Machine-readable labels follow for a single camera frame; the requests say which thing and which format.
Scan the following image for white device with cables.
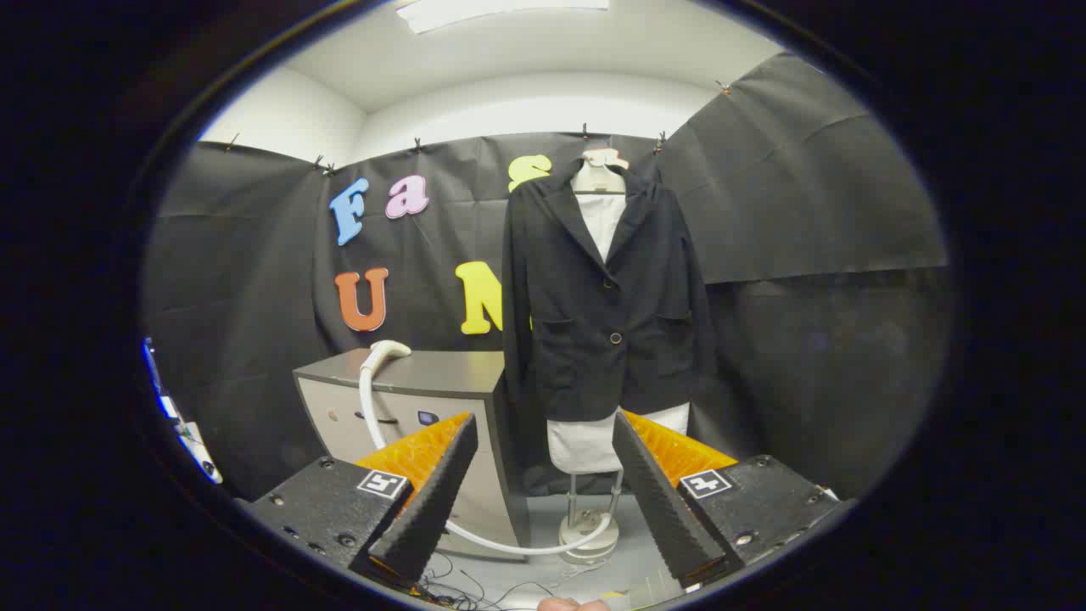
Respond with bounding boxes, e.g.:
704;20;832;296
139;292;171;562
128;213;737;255
143;338;223;485

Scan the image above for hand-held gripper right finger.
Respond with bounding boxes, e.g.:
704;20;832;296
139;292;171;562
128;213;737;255
613;410;856;591

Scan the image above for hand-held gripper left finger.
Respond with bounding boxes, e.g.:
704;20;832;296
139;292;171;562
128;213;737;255
246;412;479;591

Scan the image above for long ceiling light panel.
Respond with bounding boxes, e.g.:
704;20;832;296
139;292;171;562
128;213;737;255
397;0;610;34

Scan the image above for black floor cables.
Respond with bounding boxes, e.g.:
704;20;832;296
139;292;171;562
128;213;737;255
416;552;561;611

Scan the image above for mannequin stand base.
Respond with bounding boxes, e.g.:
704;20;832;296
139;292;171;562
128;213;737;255
558;471;624;565

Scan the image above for grey cabinet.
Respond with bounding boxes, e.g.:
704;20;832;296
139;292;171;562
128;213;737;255
294;348;531;561

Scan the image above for black blazer jacket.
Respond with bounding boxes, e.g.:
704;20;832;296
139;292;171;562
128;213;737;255
501;157;718;423

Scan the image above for white mannequin torso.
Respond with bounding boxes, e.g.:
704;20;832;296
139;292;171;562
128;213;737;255
546;149;690;474

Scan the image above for black backdrop cloth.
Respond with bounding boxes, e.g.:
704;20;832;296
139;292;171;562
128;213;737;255
140;53;949;502

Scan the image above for white garment steamer with hose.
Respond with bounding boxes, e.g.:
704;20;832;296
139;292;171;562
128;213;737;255
358;339;613;557

